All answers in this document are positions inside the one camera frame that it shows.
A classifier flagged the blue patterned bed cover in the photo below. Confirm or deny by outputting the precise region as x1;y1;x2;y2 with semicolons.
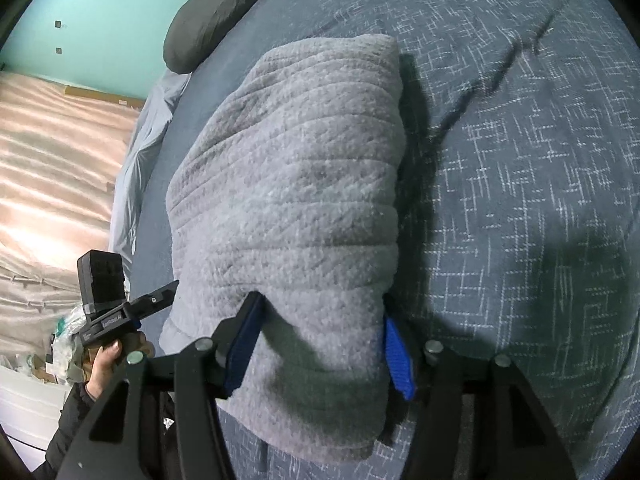
130;0;640;480

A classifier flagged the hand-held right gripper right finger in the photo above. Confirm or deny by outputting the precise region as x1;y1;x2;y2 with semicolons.
382;305;576;480

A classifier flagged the grey fleece garment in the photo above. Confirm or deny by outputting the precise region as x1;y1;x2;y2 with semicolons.
159;34;407;463

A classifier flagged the pink curtain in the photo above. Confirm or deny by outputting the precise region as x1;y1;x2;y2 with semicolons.
0;71;146;361

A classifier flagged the person's left forearm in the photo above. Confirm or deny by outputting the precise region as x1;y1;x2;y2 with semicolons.
32;380;176;480

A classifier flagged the wooden board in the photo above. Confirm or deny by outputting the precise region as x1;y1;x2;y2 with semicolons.
65;86;146;109

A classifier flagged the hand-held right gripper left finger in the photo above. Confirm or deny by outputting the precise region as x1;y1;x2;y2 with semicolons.
57;291;265;480

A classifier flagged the dark grey long pillow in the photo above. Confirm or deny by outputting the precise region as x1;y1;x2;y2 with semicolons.
164;0;301;73

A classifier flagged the light grey-blue sheet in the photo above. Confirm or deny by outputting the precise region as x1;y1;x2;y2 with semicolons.
109;69;193;281

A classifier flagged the person's left hand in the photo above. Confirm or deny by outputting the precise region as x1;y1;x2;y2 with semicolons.
82;332;157;401

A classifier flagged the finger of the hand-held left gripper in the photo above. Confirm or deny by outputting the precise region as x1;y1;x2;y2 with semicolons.
130;280;180;322

